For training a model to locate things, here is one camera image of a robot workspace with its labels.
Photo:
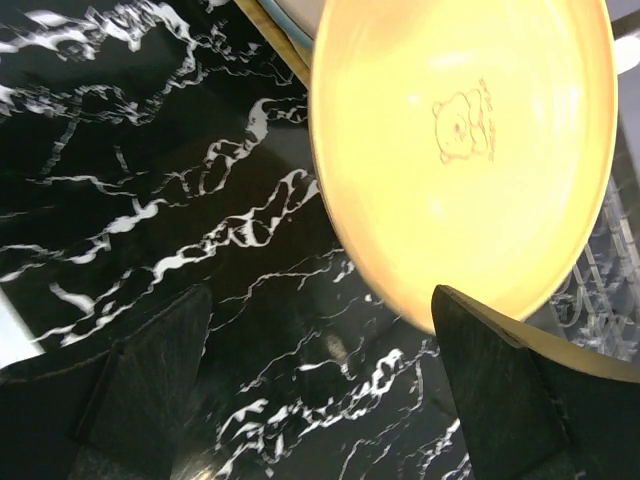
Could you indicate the stainless steel dish rack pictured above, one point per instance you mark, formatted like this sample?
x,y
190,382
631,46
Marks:
x,y
598,305

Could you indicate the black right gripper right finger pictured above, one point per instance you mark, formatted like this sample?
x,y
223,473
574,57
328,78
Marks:
x,y
533,405

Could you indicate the tan plate with bear drawing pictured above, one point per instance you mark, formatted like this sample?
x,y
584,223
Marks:
x,y
466,143

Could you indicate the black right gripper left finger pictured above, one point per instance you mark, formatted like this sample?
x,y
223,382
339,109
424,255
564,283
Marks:
x,y
110,407

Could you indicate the stack of plates underneath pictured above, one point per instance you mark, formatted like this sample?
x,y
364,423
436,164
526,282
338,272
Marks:
x,y
290,27

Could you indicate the black marble pattern mat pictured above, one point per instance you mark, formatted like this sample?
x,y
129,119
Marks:
x,y
149,146

